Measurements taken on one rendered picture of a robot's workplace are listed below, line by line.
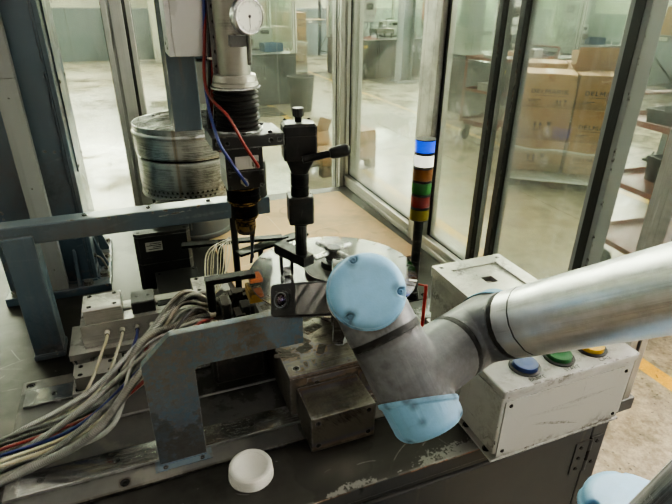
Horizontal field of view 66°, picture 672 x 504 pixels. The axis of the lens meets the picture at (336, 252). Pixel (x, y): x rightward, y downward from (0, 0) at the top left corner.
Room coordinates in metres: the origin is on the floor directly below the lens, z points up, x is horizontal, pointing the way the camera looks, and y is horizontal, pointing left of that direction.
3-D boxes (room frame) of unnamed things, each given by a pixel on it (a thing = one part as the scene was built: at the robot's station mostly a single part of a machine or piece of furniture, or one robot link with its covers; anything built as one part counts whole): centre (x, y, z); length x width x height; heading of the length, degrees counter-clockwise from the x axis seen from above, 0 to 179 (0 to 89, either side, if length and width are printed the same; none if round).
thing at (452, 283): (0.96, -0.33, 0.82); 0.18 x 0.18 x 0.15; 21
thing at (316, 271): (0.89, 0.01, 0.96); 0.11 x 0.11 x 0.03
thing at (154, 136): (1.54, 0.45, 0.93); 0.31 x 0.31 x 0.36
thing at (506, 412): (0.71, -0.37, 0.82); 0.28 x 0.11 x 0.15; 111
